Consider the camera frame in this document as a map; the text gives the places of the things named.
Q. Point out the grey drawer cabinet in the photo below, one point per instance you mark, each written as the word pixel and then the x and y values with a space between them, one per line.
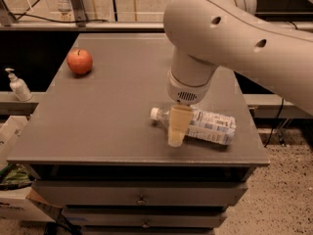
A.
pixel 98 127

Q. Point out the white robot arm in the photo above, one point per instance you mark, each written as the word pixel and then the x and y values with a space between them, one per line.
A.
pixel 208 34

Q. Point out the drawer with knob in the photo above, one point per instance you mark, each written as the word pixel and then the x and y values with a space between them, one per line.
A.
pixel 140 193
pixel 147 217

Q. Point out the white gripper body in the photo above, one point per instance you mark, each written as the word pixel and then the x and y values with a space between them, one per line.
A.
pixel 186 93

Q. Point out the clear bottle with blue label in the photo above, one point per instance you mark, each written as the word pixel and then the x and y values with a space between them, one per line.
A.
pixel 207 126

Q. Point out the top drawer with knob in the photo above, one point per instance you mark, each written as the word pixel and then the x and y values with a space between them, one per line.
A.
pixel 140 193

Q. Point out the white cardboard box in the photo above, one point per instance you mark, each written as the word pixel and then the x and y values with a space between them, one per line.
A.
pixel 16 200

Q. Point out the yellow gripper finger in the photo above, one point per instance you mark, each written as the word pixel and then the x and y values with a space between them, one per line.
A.
pixel 179 121

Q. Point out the metal frame rail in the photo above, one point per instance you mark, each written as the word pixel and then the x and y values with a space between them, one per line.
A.
pixel 137 27

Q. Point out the red apple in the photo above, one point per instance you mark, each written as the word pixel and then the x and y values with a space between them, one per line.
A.
pixel 79 61

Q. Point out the white pump dispenser bottle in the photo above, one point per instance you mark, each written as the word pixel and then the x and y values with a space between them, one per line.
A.
pixel 18 86

